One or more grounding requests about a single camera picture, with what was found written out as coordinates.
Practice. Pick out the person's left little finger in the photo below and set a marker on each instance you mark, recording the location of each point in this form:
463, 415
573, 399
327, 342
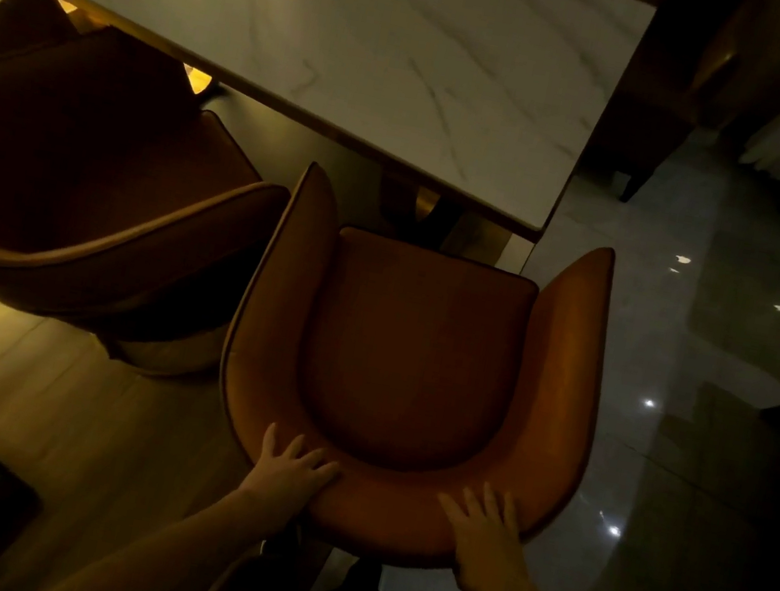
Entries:
268, 441

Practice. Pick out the person's left hand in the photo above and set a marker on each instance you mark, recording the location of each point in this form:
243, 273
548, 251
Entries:
281, 487

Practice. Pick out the brown leather armchair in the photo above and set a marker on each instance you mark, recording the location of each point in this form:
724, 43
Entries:
77, 191

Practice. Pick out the person's right middle finger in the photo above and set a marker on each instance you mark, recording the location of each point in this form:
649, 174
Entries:
473, 504

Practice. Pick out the person's left forearm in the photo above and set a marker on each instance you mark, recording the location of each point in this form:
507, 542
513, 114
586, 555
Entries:
178, 555

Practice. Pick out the person's left middle finger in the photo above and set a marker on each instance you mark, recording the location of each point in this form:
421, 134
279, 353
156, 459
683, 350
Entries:
312, 458

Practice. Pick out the person's right hand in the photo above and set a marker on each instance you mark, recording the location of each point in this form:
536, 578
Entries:
488, 549

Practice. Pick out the golden table base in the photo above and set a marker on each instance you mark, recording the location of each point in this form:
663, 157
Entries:
422, 205

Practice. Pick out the orange leather armchair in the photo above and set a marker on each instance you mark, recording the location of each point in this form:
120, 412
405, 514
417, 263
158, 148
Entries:
417, 356

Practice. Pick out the person's right little finger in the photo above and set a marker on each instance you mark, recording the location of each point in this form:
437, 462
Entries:
510, 512

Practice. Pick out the dark wooden chair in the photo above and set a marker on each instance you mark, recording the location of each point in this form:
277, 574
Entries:
651, 97

